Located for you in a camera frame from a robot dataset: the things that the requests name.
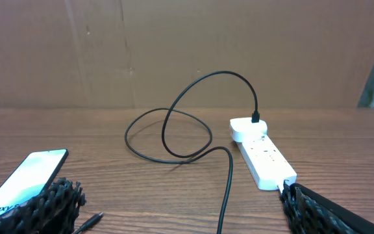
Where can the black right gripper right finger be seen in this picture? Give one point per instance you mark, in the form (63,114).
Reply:
(307,212)

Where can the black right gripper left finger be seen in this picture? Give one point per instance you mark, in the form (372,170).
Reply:
(53,211)

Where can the black Samsung Galaxy smartphone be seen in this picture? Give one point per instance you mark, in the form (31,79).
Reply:
(35,173)

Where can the white power strip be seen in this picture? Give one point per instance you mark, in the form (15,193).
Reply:
(268,167)

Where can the brown cardboard backdrop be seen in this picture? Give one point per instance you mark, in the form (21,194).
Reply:
(134,54)

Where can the white USB wall charger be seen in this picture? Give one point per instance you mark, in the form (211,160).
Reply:
(244,130)

